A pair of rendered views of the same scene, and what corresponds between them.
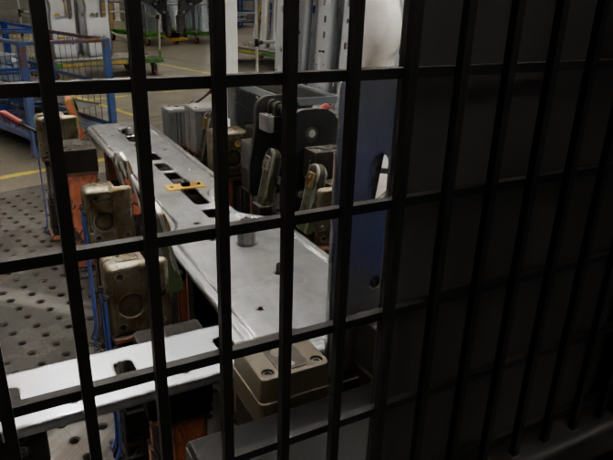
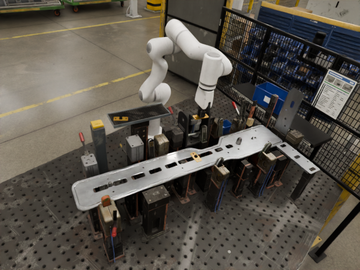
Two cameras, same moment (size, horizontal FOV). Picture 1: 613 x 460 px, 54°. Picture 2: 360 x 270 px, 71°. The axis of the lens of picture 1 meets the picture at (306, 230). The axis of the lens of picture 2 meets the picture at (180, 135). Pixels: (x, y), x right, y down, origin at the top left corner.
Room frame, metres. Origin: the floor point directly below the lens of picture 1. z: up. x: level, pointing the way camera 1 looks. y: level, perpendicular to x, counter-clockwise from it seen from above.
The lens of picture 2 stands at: (1.46, 1.40, 2.05)
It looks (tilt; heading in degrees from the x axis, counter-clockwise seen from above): 38 degrees down; 265
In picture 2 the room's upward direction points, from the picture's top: 7 degrees clockwise
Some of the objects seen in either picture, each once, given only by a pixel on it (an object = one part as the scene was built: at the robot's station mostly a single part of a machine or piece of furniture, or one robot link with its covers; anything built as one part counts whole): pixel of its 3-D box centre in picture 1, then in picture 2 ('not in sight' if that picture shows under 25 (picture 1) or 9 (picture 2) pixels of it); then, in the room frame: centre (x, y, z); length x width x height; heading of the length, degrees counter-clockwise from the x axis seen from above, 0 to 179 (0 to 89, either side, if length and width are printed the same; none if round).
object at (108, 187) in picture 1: (114, 265); (216, 187); (1.10, 0.39, 0.87); 0.12 x 0.09 x 0.35; 119
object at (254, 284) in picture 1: (179, 186); (193, 159); (1.25, 0.28, 1.00); 1.38 x 0.22 x 0.02; 29
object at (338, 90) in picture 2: (569, 216); (332, 94); (0.30, -0.14, 1.30); 0.23 x 0.02 x 0.31; 119
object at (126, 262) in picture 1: (140, 358); (261, 174); (0.78, 0.25, 0.87); 0.12 x 0.09 x 0.35; 119
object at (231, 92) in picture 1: (242, 153); (100, 154); (1.83, 0.21, 0.92); 0.08 x 0.08 x 0.44; 29
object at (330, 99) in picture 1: (279, 89); (139, 114); (1.60, 0.08, 1.16); 0.37 x 0.14 x 0.02; 29
